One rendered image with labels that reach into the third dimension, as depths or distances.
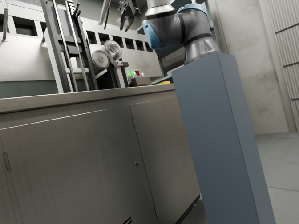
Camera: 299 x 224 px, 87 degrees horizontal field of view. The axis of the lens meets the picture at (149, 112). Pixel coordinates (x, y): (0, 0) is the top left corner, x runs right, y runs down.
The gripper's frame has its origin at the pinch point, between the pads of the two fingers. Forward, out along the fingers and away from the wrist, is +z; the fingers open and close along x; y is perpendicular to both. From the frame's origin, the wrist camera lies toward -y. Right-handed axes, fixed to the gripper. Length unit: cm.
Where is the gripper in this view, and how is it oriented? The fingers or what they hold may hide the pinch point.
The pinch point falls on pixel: (124, 30)
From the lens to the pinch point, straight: 118.4
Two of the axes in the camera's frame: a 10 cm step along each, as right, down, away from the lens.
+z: -3.7, 7.5, 5.5
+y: -6.3, -6.4, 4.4
